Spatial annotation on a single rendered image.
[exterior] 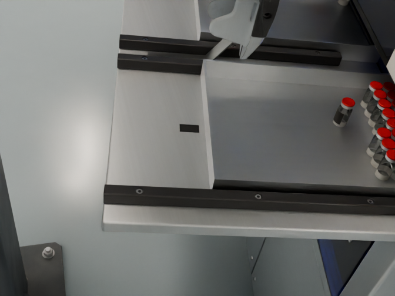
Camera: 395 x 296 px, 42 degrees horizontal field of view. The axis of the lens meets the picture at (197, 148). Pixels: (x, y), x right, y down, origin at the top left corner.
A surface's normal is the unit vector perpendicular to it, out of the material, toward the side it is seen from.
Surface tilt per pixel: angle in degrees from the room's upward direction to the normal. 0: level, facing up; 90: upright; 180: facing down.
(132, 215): 0
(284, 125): 0
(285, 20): 0
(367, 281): 90
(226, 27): 93
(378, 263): 90
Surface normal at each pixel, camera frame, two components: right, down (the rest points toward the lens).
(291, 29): 0.13, -0.69
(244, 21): 0.04, 0.75
